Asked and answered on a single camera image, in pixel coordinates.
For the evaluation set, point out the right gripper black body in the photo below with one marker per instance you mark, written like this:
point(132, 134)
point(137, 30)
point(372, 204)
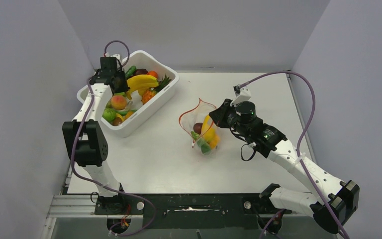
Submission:
point(227, 118)

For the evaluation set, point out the yellow bell pepper toy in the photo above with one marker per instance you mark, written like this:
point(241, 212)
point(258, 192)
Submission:
point(214, 142)

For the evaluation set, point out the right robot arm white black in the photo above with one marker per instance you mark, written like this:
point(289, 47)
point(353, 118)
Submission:
point(330, 201)

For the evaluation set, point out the green cucumber toy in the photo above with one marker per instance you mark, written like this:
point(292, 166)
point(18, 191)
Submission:
point(130, 72)

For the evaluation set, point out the dark purple plum toy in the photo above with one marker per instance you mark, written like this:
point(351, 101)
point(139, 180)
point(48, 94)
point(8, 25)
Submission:
point(197, 128)

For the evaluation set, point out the pineapple toy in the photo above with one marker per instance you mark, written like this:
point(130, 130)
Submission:
point(149, 93)

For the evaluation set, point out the yellow mango toy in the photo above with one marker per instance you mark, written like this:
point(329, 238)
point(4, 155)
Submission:
point(208, 129)

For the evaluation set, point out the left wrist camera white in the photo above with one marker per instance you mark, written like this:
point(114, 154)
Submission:
point(117, 56)

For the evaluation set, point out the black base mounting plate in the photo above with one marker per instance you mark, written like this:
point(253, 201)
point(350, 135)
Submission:
point(190, 211)

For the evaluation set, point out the green cabbage toy lower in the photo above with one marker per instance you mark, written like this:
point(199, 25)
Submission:
point(109, 115)

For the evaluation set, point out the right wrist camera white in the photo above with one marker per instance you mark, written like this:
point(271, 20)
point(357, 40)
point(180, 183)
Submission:
point(242, 94)

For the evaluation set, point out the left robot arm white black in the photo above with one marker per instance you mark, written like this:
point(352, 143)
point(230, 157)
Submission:
point(85, 142)

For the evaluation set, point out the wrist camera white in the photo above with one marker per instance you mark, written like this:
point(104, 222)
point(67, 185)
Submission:
point(242, 94)
point(117, 56)

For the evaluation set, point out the white plastic bin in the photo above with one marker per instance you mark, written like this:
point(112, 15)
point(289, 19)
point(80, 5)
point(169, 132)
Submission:
point(154, 105)

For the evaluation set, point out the orange tomato toy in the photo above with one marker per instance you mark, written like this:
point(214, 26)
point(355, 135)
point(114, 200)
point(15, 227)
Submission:
point(153, 73)

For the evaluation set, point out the peach toy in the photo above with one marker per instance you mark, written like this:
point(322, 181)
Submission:
point(118, 102)

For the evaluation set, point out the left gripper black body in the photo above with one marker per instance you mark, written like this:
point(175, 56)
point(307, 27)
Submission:
point(122, 82)

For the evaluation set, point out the clear zip bag red zipper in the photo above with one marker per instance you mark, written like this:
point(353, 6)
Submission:
point(194, 115)

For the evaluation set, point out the dark eggplant toy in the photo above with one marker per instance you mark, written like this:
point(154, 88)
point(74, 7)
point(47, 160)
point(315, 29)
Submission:
point(140, 71)

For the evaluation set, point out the brown potato toy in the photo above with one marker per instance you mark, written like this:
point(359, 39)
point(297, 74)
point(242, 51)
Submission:
point(117, 121)

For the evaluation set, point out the yellow banana bunch toy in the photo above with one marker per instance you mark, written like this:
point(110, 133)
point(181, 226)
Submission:
point(140, 81)

